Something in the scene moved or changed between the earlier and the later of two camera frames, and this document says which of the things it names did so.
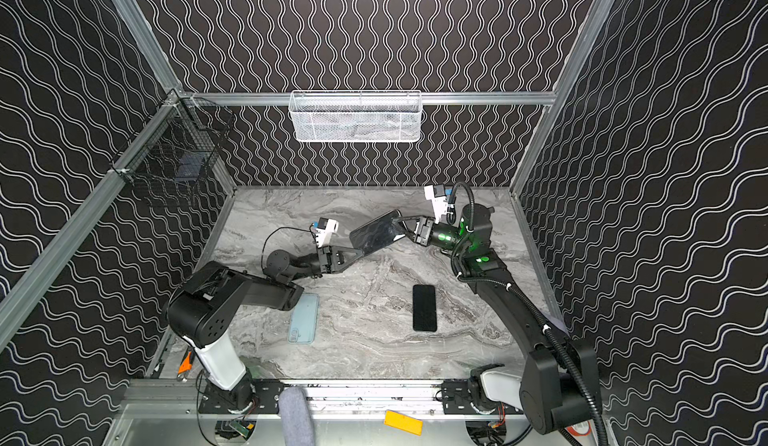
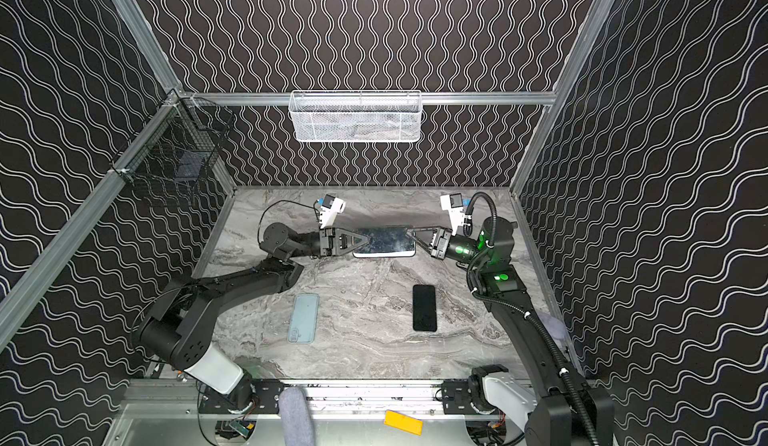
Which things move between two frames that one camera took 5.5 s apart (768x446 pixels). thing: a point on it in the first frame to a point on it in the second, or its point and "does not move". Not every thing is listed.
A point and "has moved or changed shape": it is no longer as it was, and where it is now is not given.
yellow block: x=403 y=422 does not move
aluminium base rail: x=180 y=399 does not move
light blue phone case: x=304 y=320 does not move
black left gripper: x=327 y=259 to x=327 y=242
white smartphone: x=377 y=232 has moved or changed shape
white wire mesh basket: x=355 y=116 does not move
